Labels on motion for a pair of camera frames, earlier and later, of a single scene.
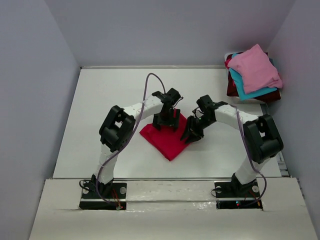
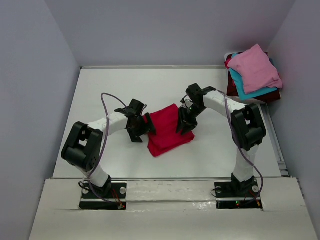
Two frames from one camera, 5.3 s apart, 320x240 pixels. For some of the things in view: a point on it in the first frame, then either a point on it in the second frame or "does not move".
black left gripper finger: [156, 122] to [135, 139]
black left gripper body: [166, 118] to [140, 128]
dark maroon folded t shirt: [232, 91] does not move
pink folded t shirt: [257, 69] does not move
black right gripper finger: [191, 122] to [181, 117]
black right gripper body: [202, 122] to [193, 112]
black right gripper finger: [192, 138] to [186, 126]
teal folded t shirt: [241, 89] does not move
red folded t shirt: [228, 57] does not move
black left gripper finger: [176, 120] to [151, 130]
